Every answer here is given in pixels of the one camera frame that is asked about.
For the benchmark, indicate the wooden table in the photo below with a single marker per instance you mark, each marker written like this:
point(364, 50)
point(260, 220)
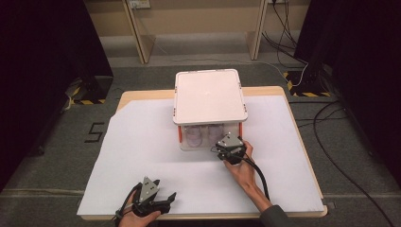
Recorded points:
point(268, 91)

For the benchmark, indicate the white storage box lid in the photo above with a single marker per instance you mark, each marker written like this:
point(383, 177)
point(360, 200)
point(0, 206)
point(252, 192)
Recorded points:
point(208, 94)

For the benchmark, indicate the wooden post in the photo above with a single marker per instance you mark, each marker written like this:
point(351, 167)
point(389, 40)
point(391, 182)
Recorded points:
point(256, 38)
point(140, 34)

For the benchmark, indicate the clear plastic storage box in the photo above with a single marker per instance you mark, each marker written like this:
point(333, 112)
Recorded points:
point(208, 135)

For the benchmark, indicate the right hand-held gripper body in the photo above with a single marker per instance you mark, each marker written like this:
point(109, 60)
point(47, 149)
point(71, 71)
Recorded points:
point(231, 145)

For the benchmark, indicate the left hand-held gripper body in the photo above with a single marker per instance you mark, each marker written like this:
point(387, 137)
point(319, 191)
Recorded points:
point(147, 192)

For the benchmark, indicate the stand base with hazard tape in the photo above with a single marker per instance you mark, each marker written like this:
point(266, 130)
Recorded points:
point(307, 86)
point(91, 91)

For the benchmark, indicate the person's right hand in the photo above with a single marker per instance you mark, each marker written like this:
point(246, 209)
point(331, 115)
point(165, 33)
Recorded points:
point(242, 171)

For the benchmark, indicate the person's left hand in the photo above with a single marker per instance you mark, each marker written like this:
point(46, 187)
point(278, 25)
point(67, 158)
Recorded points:
point(138, 220)

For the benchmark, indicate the wall socket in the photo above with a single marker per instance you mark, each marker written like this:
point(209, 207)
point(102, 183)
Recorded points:
point(139, 3)

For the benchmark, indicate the white paper sheet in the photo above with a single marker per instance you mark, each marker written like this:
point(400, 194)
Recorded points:
point(142, 151)

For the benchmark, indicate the black curtain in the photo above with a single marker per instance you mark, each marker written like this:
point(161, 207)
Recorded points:
point(362, 63)
point(44, 78)

